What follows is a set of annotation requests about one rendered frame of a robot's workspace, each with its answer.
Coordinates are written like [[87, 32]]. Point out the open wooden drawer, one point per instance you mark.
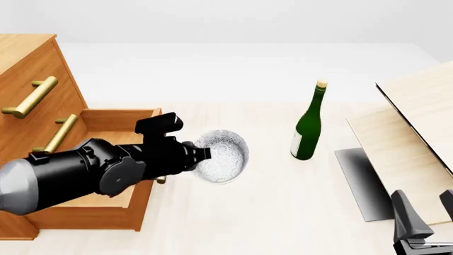
[[117, 119]]

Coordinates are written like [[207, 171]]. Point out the green wine bottle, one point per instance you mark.
[[308, 132]]

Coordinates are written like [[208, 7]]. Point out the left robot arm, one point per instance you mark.
[[70, 175]]

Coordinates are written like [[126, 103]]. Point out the patterned glassy bowl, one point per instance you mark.
[[226, 156]]

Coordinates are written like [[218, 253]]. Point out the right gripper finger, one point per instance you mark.
[[408, 220], [448, 200]]

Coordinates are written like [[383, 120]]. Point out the wooden cabinet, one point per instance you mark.
[[21, 55]]

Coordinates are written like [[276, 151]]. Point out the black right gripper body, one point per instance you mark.
[[424, 248]]

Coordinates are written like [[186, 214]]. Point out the pale wooden board black edge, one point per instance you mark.
[[424, 90]]

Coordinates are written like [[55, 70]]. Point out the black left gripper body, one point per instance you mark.
[[196, 155]]

